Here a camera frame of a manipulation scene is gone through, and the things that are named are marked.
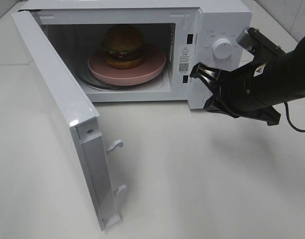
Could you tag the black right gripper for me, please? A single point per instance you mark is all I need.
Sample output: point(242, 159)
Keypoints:
point(234, 96)

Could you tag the round door release button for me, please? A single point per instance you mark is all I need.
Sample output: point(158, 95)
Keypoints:
point(205, 98)

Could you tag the pink round plate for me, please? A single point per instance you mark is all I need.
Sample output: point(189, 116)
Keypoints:
point(153, 64)

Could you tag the burger with lettuce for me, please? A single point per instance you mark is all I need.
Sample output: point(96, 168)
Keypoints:
point(123, 47)

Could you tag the white microwave door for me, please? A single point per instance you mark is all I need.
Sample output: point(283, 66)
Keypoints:
point(74, 117)

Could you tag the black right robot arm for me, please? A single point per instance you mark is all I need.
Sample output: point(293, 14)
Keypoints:
point(272, 77)

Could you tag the upper white power knob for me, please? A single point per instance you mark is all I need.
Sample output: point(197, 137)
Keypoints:
point(222, 48)

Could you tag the white microwave oven body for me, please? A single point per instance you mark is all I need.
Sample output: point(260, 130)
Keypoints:
point(184, 29)

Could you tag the glass microwave turntable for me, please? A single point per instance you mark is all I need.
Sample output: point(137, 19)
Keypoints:
point(91, 81)

